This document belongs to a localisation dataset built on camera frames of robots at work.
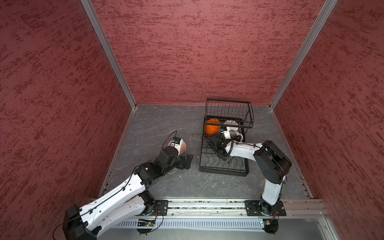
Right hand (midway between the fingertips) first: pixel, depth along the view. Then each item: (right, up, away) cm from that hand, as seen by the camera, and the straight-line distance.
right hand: (239, 139), depth 89 cm
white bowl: (0, +10, +19) cm, 21 cm away
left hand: (-33, -8, -12) cm, 36 cm away
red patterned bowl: (-35, -6, +3) cm, 35 cm away
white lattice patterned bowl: (-4, +4, -2) cm, 5 cm away
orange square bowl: (-16, +5, +7) cm, 19 cm away
